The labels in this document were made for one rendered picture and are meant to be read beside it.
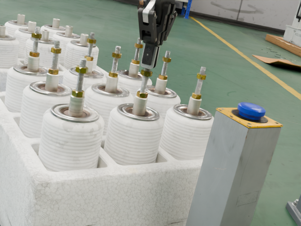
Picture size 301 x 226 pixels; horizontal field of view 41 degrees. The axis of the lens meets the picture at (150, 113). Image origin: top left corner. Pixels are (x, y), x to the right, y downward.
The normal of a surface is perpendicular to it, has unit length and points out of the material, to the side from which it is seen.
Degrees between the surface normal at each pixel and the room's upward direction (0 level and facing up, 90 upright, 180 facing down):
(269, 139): 90
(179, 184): 90
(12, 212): 90
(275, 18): 90
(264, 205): 0
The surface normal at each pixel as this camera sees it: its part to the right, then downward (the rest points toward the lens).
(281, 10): 0.04, 0.33
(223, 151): -0.84, 0.00
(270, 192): 0.20, -0.93
